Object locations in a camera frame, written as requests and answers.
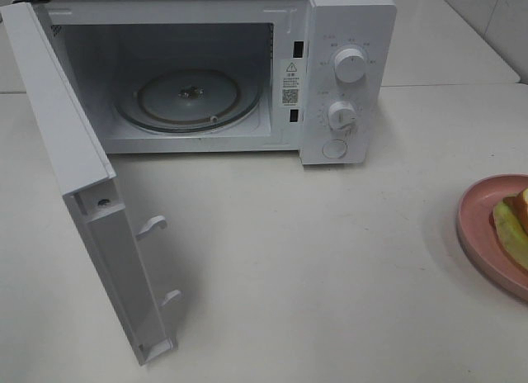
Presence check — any round door release button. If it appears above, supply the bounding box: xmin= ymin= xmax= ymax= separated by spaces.
xmin=323 ymin=139 xmax=347 ymax=159

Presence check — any white microwave knob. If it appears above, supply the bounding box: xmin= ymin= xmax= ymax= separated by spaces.
xmin=333 ymin=46 xmax=366 ymax=83
xmin=328 ymin=102 xmax=357 ymax=131

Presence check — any white microwave door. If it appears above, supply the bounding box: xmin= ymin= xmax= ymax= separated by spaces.
xmin=1 ymin=2 xmax=181 ymax=365

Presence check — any pink plate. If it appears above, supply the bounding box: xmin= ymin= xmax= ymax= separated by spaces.
xmin=456 ymin=174 xmax=527 ymax=301

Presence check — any sandwich with lettuce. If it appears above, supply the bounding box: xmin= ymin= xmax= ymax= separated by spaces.
xmin=491 ymin=189 xmax=527 ymax=270

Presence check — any white microwave oven body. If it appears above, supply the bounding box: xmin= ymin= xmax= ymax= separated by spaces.
xmin=8 ymin=0 xmax=397 ymax=165

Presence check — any glass microwave turntable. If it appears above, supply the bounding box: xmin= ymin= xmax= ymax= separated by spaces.
xmin=112 ymin=56 xmax=270 ymax=134

